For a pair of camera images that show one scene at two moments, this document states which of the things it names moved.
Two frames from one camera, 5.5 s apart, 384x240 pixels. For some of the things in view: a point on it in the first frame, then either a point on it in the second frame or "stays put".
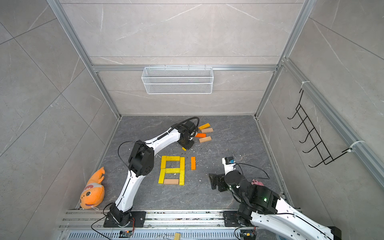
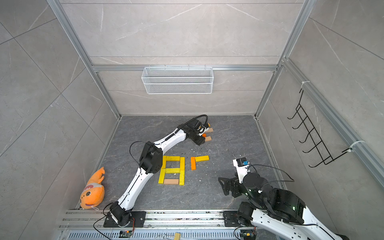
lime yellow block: x=161 y=177 stays put
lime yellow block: x=181 y=180 stays put
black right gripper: x=214 y=182 -> x=235 y=183
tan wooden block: x=171 y=181 stays put
